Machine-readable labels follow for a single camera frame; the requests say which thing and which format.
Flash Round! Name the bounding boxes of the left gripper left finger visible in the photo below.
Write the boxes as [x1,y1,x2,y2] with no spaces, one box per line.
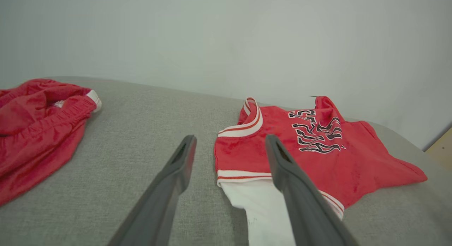
[108,134,197,246]

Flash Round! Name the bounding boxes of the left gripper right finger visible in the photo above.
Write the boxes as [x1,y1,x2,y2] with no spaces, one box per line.
[265,134,359,246]

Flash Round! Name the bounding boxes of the red basketball jersey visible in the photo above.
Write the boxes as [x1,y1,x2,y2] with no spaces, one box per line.
[214,96,428,246]

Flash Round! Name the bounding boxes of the red shorts white stripes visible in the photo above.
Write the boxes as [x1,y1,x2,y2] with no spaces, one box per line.
[0,78,103,206]

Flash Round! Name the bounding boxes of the grey fabric sofa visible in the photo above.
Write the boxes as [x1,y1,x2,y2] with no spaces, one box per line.
[0,76,452,246]

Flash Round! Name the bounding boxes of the wall baseboard strip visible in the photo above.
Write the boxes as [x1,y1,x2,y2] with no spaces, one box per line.
[422,123,452,152]

